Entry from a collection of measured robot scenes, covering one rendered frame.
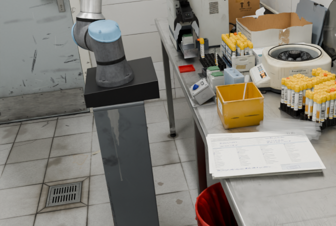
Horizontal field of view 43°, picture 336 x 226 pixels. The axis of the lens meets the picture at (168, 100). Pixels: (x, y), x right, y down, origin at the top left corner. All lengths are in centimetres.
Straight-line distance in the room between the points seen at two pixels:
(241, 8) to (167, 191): 116
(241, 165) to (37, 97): 263
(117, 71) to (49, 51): 188
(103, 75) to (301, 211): 92
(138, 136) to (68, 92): 193
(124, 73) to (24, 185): 147
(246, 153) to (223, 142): 9
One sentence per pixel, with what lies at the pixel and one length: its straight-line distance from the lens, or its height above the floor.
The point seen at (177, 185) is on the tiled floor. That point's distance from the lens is 263.
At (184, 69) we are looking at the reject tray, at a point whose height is 88.
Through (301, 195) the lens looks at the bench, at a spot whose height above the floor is 88.
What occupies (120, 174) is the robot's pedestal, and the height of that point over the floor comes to 56.
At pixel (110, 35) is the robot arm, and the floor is 114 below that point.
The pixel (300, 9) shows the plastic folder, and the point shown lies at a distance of 224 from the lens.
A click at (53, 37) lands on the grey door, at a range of 344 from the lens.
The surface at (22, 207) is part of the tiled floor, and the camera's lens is 274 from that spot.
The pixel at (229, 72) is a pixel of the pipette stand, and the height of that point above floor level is 97.
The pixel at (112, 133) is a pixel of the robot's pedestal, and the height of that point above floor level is 75.
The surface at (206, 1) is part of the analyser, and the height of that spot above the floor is 111.
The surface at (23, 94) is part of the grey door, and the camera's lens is 364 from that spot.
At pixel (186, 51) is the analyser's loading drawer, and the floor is 93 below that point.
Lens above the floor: 157
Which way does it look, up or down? 25 degrees down
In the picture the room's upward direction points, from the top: 6 degrees counter-clockwise
